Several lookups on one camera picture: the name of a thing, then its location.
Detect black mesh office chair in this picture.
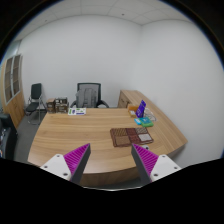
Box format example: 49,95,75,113
71,83,109,108

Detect brown cardboard boxes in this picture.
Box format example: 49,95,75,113
46,97,69,113

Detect clear plastic package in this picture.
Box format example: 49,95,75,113
144,108,156,121

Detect black visitor chair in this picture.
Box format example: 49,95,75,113
25,83,47,125

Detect orange box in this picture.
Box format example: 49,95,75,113
128,105,138,111

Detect purple box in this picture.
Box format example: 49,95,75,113
135,100,146,118

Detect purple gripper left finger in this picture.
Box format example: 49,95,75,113
41,144,91,185

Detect black object at left edge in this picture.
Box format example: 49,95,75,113
0,113,18,160

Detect green teal book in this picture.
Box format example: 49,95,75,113
134,117,153,127

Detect white green paper sheet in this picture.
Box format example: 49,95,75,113
68,108,86,116

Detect brown patterned towel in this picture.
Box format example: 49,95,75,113
110,127,153,147

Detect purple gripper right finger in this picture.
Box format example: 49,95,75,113
131,144,180,184

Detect wooden cabinet with glass doors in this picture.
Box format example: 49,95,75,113
0,55,24,127

